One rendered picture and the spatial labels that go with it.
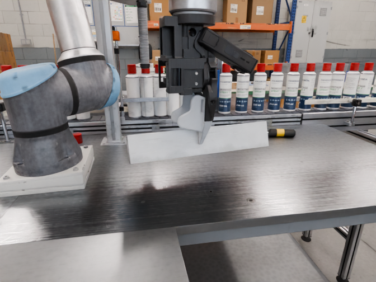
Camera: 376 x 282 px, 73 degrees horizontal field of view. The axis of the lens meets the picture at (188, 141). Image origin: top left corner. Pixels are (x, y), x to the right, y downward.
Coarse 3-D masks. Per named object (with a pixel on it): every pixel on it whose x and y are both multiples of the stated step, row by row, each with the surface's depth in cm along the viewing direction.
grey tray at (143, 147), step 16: (224, 128) 48; (240, 128) 49; (256, 128) 50; (128, 144) 44; (144, 144) 45; (160, 144) 45; (176, 144) 46; (192, 144) 47; (208, 144) 48; (224, 144) 48; (240, 144) 49; (256, 144) 50; (144, 160) 45
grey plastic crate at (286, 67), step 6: (288, 66) 249; (300, 66) 238; (306, 66) 240; (318, 66) 244; (282, 72) 260; (288, 72) 251; (300, 72) 241; (318, 72) 246; (300, 78) 243; (300, 84) 245
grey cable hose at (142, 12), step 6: (138, 0) 81; (144, 0) 81; (138, 6) 81; (144, 6) 81; (138, 12) 82; (144, 12) 82; (138, 18) 83; (144, 18) 83; (144, 24) 83; (144, 30) 84; (144, 36) 84; (144, 42) 85; (144, 48) 85; (144, 54) 86; (144, 60) 87; (144, 66) 87; (150, 66) 89
